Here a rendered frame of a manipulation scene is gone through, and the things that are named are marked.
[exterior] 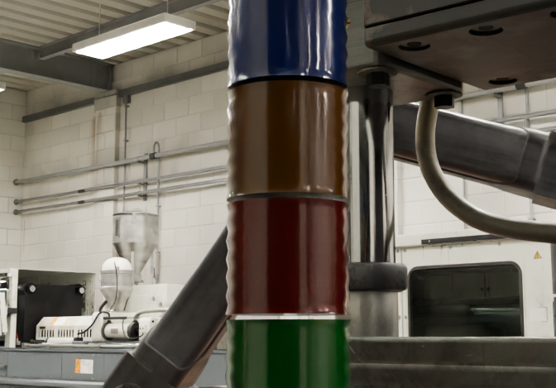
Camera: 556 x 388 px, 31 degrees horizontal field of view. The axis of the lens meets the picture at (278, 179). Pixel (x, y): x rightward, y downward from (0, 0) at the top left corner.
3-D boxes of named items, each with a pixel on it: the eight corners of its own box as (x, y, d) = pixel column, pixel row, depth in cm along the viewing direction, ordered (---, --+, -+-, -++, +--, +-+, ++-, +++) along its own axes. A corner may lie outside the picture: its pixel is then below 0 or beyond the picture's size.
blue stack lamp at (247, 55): (280, 108, 34) (280, 14, 35) (372, 91, 32) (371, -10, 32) (202, 88, 32) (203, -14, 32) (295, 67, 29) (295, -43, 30)
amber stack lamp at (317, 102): (280, 211, 34) (280, 113, 34) (373, 201, 31) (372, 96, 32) (200, 199, 31) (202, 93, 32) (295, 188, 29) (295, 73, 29)
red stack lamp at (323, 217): (280, 316, 33) (280, 215, 34) (375, 314, 31) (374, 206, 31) (198, 314, 30) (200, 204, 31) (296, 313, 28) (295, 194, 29)
